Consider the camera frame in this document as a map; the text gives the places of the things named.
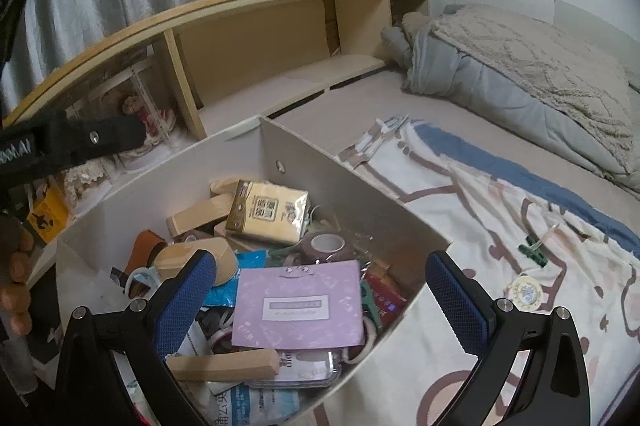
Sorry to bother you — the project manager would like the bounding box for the oval wooden block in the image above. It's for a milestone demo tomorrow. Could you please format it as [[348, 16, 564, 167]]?
[[153, 237, 240, 287], [166, 193, 234, 237]]

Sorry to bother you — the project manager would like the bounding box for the green clothespin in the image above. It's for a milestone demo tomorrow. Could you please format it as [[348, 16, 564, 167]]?
[[518, 236, 548, 268]]

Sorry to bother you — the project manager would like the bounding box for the white cable tie loop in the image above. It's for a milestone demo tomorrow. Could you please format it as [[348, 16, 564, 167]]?
[[536, 221, 562, 248]]

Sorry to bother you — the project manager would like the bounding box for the yellow tissue pack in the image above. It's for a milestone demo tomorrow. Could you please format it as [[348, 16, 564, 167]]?
[[226, 180, 309, 245]]

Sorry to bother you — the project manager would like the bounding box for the purple paper envelope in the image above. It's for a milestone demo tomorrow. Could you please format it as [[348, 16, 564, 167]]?
[[231, 260, 364, 350]]

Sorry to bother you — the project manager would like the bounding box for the person's left hand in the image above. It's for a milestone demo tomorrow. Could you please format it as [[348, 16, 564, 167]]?
[[1, 213, 35, 336]]

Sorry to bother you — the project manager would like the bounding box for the doll in clear box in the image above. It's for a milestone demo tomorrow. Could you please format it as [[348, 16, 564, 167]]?
[[100, 67, 179, 171]]

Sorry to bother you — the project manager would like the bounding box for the cartoon bear blanket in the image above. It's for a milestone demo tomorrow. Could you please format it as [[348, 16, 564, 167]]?
[[296, 117, 639, 425]]

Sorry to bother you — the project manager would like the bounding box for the white shoe box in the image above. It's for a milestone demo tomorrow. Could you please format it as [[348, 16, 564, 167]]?
[[55, 118, 448, 425]]

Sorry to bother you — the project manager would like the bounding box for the brown tape roll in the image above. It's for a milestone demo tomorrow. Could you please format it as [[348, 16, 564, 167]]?
[[300, 232, 347, 263]]

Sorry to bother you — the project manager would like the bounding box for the wooden bedside shelf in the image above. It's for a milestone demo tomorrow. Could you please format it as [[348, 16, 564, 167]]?
[[6, 0, 427, 140]]

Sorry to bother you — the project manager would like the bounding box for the grey quilted duvet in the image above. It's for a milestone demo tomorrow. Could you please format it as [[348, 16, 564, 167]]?
[[381, 4, 639, 191]]

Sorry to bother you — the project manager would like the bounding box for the white headboard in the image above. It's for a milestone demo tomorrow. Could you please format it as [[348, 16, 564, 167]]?
[[553, 0, 640, 74]]

